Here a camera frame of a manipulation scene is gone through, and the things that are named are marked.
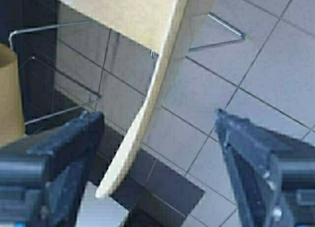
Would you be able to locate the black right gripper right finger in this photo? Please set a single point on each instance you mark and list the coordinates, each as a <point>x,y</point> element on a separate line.
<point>272,175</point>

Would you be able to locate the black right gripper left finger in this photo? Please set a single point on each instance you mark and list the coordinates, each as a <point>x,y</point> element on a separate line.
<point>43,176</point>

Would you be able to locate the plywood chair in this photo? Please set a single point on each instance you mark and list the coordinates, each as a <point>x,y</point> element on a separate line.
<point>65,56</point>
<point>12,125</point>

